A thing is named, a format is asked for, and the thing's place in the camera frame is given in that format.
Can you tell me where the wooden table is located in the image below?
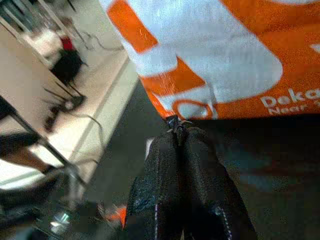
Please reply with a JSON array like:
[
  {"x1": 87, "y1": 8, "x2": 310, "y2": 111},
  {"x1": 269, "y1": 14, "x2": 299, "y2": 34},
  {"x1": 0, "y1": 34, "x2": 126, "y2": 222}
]
[{"x1": 0, "y1": 16, "x2": 73, "y2": 121}]

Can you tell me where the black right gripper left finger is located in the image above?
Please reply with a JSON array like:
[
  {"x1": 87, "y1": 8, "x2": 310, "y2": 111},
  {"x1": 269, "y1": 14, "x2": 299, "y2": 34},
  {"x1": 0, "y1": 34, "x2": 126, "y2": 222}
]
[{"x1": 126, "y1": 136, "x2": 185, "y2": 240}]

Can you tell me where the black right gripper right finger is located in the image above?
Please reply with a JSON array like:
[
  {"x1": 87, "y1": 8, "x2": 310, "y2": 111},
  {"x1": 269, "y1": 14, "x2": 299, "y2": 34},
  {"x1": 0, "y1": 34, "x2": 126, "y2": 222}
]
[{"x1": 181, "y1": 126, "x2": 257, "y2": 240}]

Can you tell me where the black metal frame chair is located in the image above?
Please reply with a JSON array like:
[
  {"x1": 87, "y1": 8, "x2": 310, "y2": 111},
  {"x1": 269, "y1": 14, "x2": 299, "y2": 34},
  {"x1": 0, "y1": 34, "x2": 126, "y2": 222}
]
[{"x1": 42, "y1": 48, "x2": 88, "y2": 132}]

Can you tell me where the grey cable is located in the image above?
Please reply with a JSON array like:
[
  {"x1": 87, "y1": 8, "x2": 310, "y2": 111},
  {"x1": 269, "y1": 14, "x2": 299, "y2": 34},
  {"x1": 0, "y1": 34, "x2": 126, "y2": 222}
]
[{"x1": 81, "y1": 31, "x2": 126, "y2": 52}]

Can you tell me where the red and black bag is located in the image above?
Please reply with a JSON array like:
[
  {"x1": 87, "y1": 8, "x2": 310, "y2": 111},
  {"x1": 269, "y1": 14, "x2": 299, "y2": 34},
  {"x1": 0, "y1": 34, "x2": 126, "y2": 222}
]
[{"x1": 51, "y1": 34, "x2": 85, "y2": 86}]

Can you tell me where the orange and white printed bag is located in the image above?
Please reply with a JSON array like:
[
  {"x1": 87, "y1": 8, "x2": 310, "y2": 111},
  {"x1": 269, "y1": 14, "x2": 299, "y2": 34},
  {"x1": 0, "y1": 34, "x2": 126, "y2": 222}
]
[{"x1": 98, "y1": 0, "x2": 320, "y2": 121}]

